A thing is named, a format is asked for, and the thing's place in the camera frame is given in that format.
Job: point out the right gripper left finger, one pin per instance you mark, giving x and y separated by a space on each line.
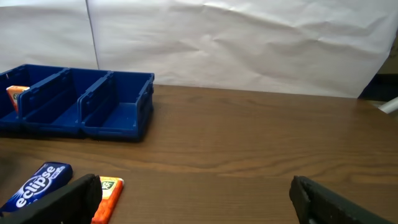
62 202

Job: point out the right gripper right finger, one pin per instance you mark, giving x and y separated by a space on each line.
323 205

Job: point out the blue candy pack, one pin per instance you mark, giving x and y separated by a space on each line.
37 183

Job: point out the orange candy box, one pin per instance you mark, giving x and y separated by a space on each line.
15 93
109 199

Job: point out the blue tray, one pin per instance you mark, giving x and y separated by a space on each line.
118 118

